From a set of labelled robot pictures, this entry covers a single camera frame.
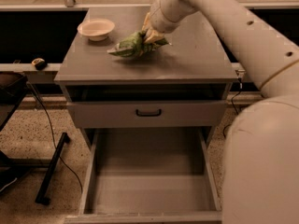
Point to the closed grey top drawer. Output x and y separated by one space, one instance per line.
122 114

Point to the white paper bowl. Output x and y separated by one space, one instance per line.
96 29

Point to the black drawer handle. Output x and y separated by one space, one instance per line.
155 113

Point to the green jalapeno chip bag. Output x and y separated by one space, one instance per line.
135 46

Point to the open grey middle drawer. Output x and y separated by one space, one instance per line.
148 176

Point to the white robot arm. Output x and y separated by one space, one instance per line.
261 153

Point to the grey drawer cabinet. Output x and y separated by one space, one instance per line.
193 67

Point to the black yellow tape measure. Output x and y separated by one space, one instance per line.
39 63

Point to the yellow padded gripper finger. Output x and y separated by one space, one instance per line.
146 22
152 36

